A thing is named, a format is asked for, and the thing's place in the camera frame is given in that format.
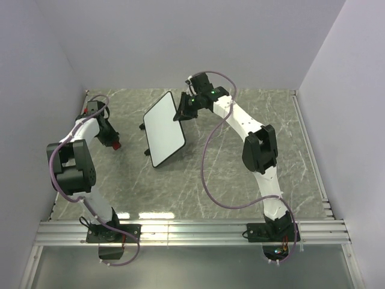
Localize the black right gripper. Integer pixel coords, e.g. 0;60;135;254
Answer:
173;93;202;123

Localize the aluminium rail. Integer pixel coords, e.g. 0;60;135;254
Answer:
33;219;351;247
290;90;336;220

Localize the small black-framed whiteboard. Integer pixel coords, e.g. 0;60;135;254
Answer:
140;91;186;168

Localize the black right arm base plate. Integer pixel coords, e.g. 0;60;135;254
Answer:
242;223;295;243

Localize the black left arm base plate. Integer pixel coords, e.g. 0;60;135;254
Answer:
85;223;141;244

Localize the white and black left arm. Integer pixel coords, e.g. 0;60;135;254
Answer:
46;97;122;242

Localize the aluminium right side rail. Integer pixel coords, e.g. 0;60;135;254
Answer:
290;90;336;220

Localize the aluminium front rail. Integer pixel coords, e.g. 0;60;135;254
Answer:
33;219;351;247

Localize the red and black eraser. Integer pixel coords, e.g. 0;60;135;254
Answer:
112;141;122;151

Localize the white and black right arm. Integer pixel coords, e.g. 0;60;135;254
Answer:
173;71;298;241

